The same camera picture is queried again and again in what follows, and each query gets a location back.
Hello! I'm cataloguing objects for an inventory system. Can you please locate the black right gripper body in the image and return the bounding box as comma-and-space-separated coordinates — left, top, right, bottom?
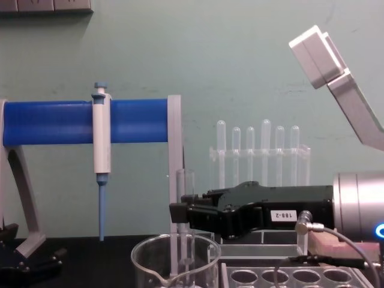
207, 181, 335, 241

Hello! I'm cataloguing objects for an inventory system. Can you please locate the clear glass test tube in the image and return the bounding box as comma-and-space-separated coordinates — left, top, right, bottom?
176, 169, 196, 272

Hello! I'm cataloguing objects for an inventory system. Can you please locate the clear acrylic dropper rack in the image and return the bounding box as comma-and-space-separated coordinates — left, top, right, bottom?
209, 143, 311, 262

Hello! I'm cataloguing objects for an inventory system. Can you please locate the clear plastic dropper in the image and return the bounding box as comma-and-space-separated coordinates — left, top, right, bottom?
261, 119, 272, 187
246, 125, 256, 183
231, 127, 242, 187
290, 125, 301, 187
275, 125, 286, 187
216, 119, 226, 189

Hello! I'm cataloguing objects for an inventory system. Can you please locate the pink brown block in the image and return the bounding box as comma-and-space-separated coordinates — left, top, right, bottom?
308, 230, 381, 272

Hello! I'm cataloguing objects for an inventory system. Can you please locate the clear glass beaker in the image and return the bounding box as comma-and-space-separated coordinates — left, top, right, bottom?
131, 233, 221, 288

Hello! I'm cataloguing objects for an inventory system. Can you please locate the black table cloth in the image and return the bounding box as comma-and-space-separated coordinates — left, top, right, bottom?
0, 236, 224, 288

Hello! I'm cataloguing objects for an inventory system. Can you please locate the clear acrylic test tube rack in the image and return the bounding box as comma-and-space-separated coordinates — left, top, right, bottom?
220, 262, 369, 288

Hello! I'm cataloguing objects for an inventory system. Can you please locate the white and blue pipette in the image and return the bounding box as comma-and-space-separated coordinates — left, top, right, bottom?
91, 82, 113, 242

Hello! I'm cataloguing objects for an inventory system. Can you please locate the blue and grey pipette stand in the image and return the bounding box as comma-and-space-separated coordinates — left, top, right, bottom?
0, 94, 184, 259

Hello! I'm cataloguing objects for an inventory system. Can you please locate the grey cable with silver plug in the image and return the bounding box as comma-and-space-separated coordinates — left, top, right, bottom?
295, 210, 384, 265

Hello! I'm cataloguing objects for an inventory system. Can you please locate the black cable with plug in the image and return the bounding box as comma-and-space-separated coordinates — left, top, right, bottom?
272, 254, 374, 288

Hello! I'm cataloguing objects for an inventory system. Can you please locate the grey wall socket panel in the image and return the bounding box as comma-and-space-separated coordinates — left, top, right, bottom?
0, 0, 92, 13

